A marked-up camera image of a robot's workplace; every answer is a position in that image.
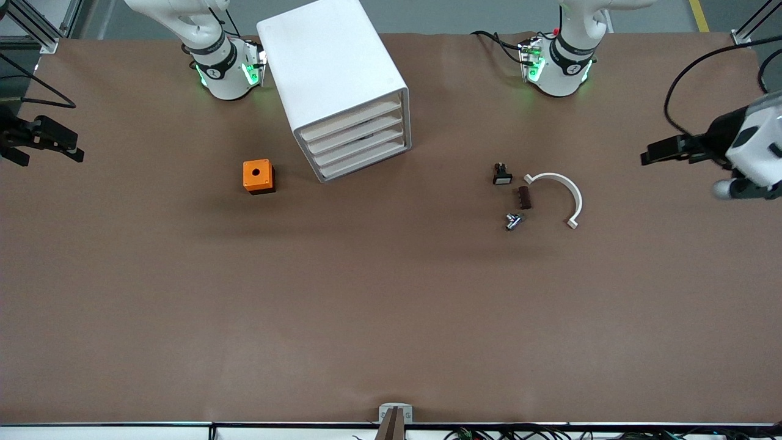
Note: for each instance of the white drawer cabinet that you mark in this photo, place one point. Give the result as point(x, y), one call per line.
point(324, 61)

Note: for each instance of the black switch with white face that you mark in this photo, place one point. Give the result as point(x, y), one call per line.
point(502, 176)

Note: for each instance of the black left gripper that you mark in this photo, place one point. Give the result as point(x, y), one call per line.
point(718, 137)

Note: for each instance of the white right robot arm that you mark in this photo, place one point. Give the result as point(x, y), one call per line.
point(223, 79)

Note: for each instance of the silver metal key switch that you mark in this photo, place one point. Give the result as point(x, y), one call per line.
point(513, 220)

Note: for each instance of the white table edge rail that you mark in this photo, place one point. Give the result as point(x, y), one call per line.
point(122, 431)

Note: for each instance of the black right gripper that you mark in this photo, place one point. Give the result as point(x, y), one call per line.
point(13, 137)

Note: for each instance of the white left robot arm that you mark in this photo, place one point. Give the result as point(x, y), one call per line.
point(559, 73)

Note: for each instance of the white plastic drawer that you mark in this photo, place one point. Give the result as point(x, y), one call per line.
point(359, 145)
point(352, 118)
point(342, 135)
point(363, 159)

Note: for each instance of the aluminium frame profile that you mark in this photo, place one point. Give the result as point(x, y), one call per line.
point(748, 30)
point(33, 27)

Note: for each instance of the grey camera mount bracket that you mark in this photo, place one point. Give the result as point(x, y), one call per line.
point(394, 415)

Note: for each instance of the orange push button box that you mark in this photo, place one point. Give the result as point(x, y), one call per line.
point(256, 174)

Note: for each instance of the brown terminal block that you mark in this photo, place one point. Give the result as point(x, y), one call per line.
point(523, 197)

